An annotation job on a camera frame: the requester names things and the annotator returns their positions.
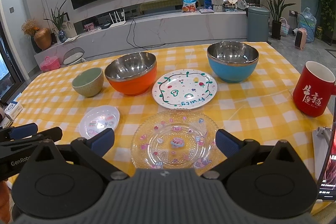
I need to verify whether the small white plastic plate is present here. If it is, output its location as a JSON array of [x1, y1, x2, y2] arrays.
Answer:
[[79, 105, 120, 139]]

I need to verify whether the clear glass sticker plate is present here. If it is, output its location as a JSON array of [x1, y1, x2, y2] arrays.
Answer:
[[130, 110, 226, 175]]

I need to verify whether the green ceramic bowl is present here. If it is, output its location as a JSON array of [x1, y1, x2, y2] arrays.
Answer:
[[72, 68, 104, 97]]

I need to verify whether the white fruit pattern plate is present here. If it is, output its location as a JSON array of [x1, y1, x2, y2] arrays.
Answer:
[[152, 69, 218, 110]]

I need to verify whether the orange steel bowl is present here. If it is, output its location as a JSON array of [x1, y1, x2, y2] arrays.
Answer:
[[104, 52, 157, 96]]

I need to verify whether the blue steel bowl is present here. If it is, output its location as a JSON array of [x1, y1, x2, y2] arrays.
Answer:
[[207, 41, 260, 83]]

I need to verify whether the small white blue box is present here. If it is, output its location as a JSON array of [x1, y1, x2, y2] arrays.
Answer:
[[5, 101, 23, 120]]

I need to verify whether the yellow checkered tablecloth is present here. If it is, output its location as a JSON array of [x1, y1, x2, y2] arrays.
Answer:
[[14, 42, 333, 175]]

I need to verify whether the pink plastic basket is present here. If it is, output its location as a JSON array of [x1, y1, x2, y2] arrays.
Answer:
[[40, 56, 61, 72]]

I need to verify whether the white phone stand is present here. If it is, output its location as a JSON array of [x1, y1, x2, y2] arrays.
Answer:
[[312, 127, 331, 160]]

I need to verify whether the small grey stool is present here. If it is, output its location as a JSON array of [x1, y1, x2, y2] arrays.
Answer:
[[63, 47, 86, 67]]

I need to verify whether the bronze round vase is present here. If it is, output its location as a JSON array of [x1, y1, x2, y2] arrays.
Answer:
[[34, 28, 52, 51]]

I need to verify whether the red mug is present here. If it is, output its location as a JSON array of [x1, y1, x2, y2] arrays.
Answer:
[[293, 61, 335, 117]]

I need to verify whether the smartphone on stand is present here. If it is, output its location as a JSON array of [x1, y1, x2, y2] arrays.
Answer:
[[317, 107, 335, 202]]

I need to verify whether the potted plant in blue vase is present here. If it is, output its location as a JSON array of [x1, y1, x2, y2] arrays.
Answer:
[[45, 0, 68, 43]]

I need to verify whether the grey tv cabinet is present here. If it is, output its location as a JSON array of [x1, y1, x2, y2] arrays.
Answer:
[[34, 12, 248, 64]]

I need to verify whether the pink space heater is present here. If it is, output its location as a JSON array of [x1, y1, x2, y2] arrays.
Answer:
[[294, 28, 307, 50]]

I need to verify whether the white wifi router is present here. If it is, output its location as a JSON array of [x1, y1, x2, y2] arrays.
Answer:
[[109, 9, 126, 28]]

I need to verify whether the grey pedal trash bin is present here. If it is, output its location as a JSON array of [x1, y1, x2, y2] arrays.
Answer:
[[247, 6, 270, 42]]

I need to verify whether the blue water jug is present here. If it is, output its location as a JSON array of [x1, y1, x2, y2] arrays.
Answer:
[[297, 7, 317, 43]]

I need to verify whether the tall potted green plant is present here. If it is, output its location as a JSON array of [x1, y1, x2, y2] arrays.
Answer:
[[266, 0, 295, 40]]

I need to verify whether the blue snack bag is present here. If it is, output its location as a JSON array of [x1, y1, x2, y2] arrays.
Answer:
[[182, 0, 197, 12]]

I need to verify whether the black power cable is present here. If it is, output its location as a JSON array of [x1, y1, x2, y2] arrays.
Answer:
[[126, 16, 166, 51]]

